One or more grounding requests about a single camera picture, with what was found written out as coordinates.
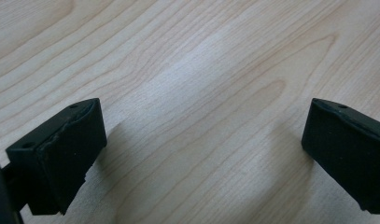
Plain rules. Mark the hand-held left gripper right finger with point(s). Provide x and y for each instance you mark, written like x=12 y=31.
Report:
x=346 y=149

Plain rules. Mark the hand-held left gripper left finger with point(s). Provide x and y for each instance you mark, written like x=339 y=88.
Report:
x=63 y=155

